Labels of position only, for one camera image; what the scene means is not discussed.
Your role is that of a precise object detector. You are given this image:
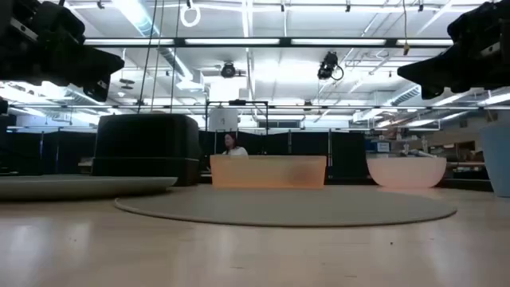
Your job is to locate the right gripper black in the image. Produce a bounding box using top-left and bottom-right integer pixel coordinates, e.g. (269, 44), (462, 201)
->
(397, 0), (510, 100)

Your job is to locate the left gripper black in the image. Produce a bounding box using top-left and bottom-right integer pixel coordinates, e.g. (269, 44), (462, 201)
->
(0, 0), (125, 103)

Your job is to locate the white round bowl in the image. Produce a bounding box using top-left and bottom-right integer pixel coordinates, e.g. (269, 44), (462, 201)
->
(366, 156), (448, 189)

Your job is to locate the grey round plate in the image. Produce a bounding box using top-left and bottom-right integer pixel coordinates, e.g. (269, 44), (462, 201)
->
(0, 175), (179, 201)

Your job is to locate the black toaster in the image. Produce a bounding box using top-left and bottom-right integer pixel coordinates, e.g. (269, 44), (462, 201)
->
(92, 113), (202, 187)

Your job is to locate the light blue cup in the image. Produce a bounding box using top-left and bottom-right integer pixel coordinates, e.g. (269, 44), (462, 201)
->
(479, 125), (510, 199)

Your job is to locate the white cylindrical container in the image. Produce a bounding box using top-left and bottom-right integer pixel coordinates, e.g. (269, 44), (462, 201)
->
(208, 107), (240, 132)

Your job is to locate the black overhead light bar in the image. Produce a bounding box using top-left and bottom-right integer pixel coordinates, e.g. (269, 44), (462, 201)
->
(83, 37), (455, 49)

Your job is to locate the person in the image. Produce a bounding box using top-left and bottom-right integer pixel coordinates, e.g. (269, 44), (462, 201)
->
(222, 133), (249, 156)

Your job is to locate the translucent orange plastic bin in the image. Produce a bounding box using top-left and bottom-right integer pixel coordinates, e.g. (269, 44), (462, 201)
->
(210, 155), (328, 190)

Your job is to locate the round beige placemat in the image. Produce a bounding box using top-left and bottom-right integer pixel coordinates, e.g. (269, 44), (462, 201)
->
(114, 183), (458, 228)

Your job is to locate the hanging cable with yellow plug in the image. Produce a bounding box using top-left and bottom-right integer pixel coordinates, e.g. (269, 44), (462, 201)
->
(401, 0), (411, 57)

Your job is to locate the black hanging cable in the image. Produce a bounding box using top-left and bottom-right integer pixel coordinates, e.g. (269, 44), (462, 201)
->
(170, 0), (181, 115)
(137, 0), (159, 115)

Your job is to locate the thin grey hanging cable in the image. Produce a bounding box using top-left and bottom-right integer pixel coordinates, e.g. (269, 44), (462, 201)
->
(150, 0), (166, 112)

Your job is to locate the white hanging ring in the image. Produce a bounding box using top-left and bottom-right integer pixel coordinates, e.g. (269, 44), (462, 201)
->
(179, 2), (202, 28)

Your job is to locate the black ceiling camera with cable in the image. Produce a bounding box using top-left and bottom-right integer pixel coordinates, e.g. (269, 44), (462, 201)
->
(316, 50), (344, 81)

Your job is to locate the black partition wall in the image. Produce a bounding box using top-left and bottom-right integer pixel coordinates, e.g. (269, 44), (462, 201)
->
(0, 129), (370, 180)

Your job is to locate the round black ceiling camera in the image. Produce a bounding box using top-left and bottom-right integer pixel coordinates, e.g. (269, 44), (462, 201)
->
(220, 61), (238, 79)

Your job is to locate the black metal stand frame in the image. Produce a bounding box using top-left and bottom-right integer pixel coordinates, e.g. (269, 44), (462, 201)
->
(205, 99), (269, 156)

